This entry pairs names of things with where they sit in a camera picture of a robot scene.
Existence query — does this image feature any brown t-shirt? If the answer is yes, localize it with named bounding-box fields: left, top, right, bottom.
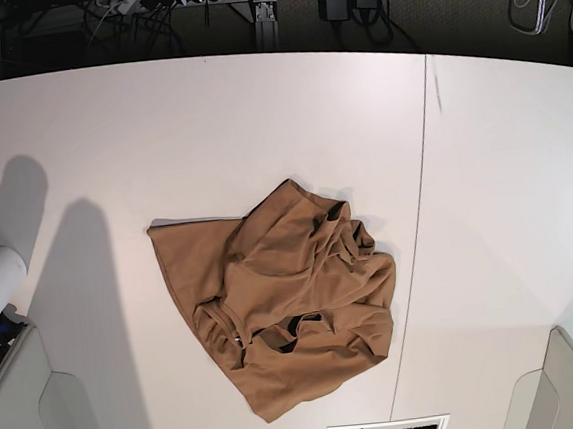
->
left=148, top=180, right=396, bottom=422

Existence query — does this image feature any black power adapter left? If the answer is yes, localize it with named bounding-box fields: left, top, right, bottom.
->
left=318, top=0, right=351, bottom=23

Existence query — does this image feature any grey left chair back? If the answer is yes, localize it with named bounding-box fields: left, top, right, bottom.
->
left=0, top=326, right=99, bottom=429

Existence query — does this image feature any grey chair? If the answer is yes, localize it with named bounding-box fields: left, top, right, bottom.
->
left=503, top=326, right=573, bottom=429
left=0, top=326, right=99, bottom=429

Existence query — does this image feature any white power strip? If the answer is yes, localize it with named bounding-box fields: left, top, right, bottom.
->
left=95, top=0, right=141, bottom=16

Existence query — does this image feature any grey right chair back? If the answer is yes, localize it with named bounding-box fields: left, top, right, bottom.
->
left=503, top=326, right=573, bottom=429

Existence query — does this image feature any aluminium table leg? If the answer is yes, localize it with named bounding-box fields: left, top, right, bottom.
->
left=229, top=0, right=280, bottom=53

